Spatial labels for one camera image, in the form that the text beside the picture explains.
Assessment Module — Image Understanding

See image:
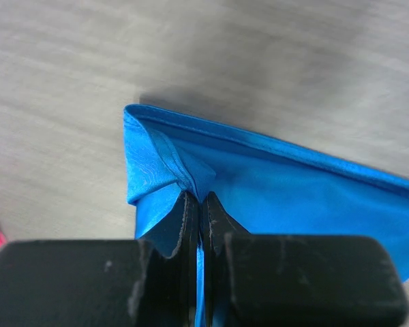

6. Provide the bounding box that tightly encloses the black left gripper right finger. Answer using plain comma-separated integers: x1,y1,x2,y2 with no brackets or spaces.
202,193,409,326

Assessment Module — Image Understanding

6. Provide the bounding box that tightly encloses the blue cloth napkin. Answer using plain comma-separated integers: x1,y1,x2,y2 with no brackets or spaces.
123,104,409,326

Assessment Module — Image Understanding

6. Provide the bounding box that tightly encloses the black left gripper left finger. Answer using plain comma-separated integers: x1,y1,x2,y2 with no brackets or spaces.
0,192,199,326

